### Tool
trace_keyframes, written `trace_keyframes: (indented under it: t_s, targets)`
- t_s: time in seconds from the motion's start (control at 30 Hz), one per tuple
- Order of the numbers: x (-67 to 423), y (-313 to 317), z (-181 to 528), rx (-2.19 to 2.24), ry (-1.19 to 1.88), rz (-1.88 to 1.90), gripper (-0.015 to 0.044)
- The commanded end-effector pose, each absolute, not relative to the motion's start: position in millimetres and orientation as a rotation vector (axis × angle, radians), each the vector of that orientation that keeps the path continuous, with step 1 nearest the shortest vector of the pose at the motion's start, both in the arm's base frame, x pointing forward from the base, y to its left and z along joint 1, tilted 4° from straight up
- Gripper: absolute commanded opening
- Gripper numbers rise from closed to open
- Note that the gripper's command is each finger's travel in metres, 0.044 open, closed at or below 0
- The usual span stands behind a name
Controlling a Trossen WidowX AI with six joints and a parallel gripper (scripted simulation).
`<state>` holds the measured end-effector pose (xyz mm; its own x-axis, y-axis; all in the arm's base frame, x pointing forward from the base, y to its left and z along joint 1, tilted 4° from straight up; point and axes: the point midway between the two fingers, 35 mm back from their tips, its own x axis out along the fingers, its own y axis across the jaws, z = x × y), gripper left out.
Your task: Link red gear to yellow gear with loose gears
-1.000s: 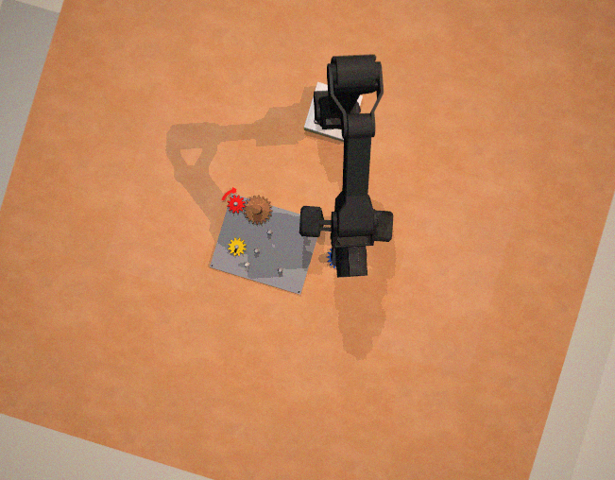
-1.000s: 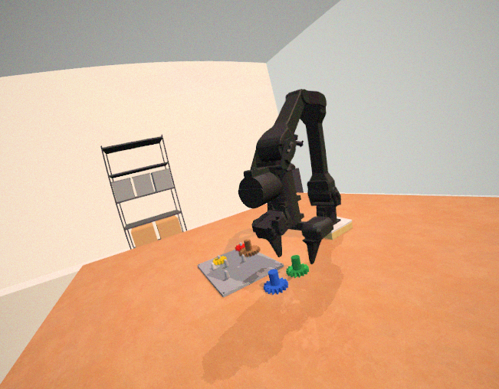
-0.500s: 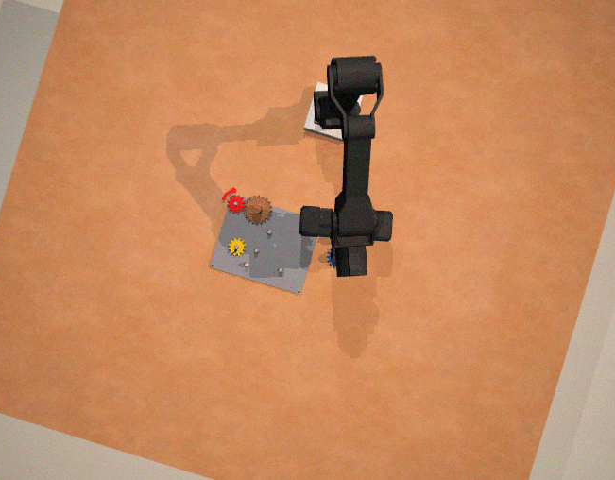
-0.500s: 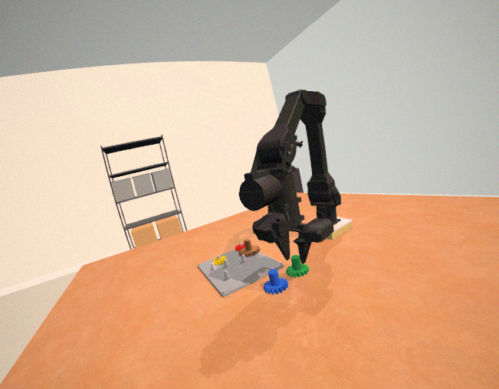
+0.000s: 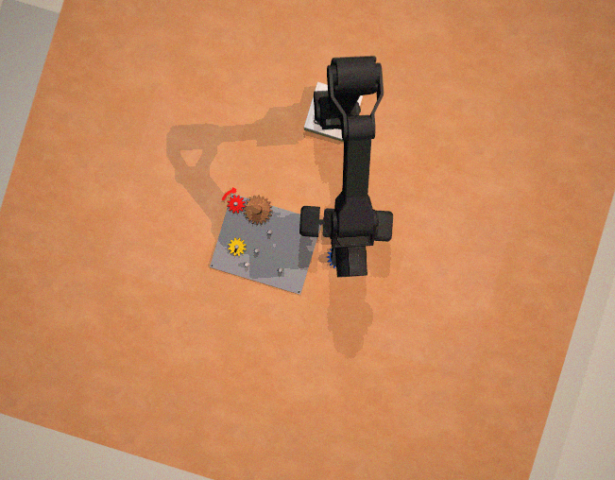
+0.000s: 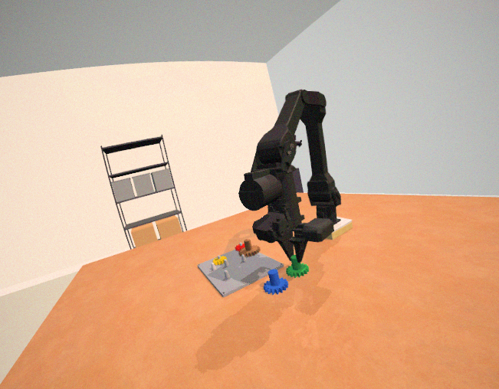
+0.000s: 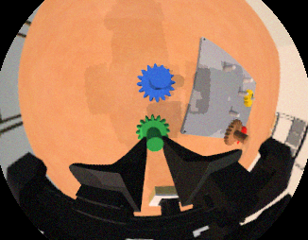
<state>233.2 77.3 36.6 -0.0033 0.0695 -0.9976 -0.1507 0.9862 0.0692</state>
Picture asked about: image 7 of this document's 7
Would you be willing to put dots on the yellow gear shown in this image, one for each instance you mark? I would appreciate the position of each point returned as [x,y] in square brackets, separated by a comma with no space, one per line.
[247,98]

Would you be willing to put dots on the blue gear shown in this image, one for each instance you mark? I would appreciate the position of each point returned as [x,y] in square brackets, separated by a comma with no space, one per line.
[156,82]

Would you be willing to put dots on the green gear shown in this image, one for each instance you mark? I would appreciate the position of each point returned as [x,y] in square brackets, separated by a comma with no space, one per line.
[153,129]

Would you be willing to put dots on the brown gear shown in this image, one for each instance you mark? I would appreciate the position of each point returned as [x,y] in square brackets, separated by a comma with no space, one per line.
[233,133]

